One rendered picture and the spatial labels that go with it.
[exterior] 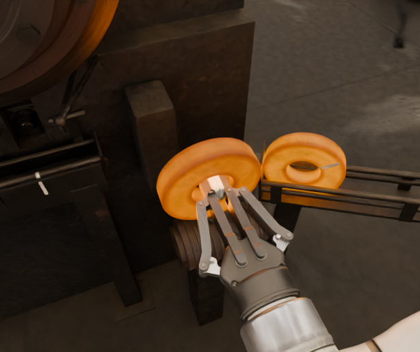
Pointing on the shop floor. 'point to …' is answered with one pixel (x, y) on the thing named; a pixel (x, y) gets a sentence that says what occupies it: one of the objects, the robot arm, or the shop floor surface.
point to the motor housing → (213, 290)
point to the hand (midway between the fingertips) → (209, 176)
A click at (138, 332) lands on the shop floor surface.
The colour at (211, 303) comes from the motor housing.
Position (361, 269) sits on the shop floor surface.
